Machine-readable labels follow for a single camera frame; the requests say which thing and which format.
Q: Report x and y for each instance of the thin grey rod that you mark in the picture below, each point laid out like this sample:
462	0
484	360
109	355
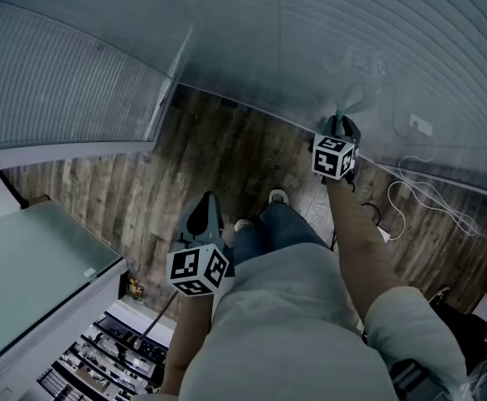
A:
157	318

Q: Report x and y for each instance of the white desk with glass top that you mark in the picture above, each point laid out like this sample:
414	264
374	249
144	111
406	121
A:
30	274

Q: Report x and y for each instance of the person's right forearm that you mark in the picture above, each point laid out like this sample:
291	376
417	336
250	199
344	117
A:
360	240

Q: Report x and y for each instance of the person's left white shoe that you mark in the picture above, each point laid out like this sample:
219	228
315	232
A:
242	225

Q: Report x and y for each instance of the white patterned mat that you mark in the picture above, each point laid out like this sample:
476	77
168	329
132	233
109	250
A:
316	209

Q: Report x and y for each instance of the person's blue jeans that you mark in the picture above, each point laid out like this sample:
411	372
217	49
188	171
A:
280	228

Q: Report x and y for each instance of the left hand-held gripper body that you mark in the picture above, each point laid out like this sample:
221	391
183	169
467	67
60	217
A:
197	270

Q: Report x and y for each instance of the white power adapter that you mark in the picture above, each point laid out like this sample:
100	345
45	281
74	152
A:
386	235

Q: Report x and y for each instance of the black bag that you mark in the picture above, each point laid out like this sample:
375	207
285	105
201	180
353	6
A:
464	332

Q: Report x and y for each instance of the person's white shirt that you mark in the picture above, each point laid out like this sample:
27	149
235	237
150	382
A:
293	328

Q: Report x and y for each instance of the black waist pack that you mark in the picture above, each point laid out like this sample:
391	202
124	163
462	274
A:
414	380

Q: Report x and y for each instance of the person's right white shoe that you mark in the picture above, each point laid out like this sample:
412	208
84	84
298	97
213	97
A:
278	195

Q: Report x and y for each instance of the person's left forearm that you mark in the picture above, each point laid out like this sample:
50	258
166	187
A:
186	341

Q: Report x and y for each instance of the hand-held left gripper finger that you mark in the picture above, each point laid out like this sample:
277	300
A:
188	224
219	219

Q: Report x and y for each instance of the person's white shoe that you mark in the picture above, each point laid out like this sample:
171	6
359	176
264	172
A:
278	195
242	225

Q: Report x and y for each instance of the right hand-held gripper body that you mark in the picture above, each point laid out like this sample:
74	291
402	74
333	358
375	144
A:
333	157

